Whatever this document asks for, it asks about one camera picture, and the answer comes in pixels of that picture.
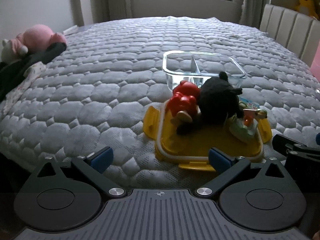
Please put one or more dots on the green toy packet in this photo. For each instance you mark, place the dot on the green toy packet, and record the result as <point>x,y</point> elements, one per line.
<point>245,128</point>

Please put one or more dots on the grey quilted bedspread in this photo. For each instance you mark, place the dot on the grey quilted bedspread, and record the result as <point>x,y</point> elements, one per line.
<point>96,93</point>

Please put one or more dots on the beige padded headboard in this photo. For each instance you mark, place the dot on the beige padded headboard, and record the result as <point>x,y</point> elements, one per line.
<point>293,30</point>

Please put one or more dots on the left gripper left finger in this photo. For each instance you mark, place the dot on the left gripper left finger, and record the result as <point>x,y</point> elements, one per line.
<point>92,167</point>

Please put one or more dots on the grey curtain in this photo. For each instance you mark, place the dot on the grey curtain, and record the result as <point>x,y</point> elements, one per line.
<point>252,12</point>

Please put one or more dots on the white paper on bed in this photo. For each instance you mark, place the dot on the white paper on bed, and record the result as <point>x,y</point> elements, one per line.
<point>71,30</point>

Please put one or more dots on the pink plush toy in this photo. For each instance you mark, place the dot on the pink plush toy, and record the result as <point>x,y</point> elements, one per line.
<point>37,38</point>

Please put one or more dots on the black plush toy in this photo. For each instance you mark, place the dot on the black plush toy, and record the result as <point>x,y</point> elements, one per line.
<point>218,101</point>

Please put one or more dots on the red figurine toy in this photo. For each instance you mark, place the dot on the red figurine toy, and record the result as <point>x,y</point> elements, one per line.
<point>183,103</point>

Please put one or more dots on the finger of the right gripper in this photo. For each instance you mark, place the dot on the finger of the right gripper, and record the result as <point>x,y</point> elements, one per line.
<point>285,145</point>

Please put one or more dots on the black clothing pile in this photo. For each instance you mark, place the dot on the black clothing pile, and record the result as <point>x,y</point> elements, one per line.
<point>12,74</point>

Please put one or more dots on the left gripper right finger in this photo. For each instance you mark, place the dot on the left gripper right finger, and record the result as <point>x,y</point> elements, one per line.
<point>228,169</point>

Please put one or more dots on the clear glass food container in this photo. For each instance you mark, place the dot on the clear glass food container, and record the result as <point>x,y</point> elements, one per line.
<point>198,67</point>

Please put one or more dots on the yellow plush toy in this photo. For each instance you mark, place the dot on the yellow plush toy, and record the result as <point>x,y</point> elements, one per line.
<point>307,7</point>

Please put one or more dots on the floral white cloth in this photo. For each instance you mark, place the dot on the floral white cloth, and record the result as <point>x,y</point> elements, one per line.
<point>29,76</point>

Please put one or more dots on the yellow container lid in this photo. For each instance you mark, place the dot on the yellow container lid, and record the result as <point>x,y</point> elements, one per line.
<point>191,152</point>

